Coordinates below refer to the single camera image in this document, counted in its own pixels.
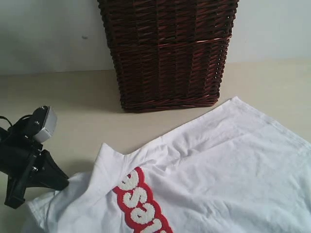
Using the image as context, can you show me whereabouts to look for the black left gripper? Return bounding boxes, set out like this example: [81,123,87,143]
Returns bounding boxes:
[0,116,69,209]

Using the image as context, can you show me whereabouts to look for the white t-shirt with red lettering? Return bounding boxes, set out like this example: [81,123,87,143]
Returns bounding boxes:
[22,97,311,233]

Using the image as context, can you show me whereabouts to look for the dark brown wicker basket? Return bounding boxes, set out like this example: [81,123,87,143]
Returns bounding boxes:
[98,0,238,112]

